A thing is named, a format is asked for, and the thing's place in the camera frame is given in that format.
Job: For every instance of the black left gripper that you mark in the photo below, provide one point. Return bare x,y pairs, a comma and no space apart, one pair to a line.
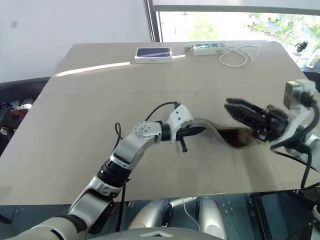
182,134

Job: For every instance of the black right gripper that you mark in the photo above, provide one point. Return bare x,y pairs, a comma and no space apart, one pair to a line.
275,122

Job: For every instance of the grey checked cloth pouch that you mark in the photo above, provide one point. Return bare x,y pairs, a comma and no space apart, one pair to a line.
232,137

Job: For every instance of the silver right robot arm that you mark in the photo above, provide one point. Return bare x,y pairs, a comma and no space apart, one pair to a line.
313,141

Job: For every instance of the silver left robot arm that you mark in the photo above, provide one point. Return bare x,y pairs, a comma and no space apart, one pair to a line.
130,147

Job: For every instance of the white power strip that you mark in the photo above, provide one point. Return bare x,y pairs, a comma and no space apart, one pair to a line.
208,49

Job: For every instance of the small grey plug adapter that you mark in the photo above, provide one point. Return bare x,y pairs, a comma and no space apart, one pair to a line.
188,49

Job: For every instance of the small black device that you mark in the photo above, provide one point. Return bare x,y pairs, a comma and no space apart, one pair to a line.
302,45

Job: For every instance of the white phone box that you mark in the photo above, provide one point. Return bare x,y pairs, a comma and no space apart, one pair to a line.
153,55

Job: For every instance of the silver right robot leg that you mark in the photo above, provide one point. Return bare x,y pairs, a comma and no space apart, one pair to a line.
212,217

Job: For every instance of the silver robot leg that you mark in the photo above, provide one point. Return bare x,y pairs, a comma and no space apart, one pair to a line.
212,217
150,215

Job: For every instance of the silver left robot leg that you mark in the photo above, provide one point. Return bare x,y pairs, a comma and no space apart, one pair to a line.
150,215

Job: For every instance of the silver robot torso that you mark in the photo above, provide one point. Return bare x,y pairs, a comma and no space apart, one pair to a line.
155,234

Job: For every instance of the red and white clutter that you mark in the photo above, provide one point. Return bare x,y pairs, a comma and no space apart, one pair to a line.
22,107

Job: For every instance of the black side shelf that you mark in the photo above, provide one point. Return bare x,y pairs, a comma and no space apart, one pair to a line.
22,91

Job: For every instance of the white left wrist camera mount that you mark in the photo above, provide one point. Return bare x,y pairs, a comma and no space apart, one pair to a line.
178,117

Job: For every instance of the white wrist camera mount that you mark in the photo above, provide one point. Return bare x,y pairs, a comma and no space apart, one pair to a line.
178,117
293,93

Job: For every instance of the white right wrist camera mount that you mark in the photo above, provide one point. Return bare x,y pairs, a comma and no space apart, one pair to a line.
293,93

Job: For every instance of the dark window frame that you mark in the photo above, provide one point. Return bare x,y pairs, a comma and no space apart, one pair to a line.
155,22

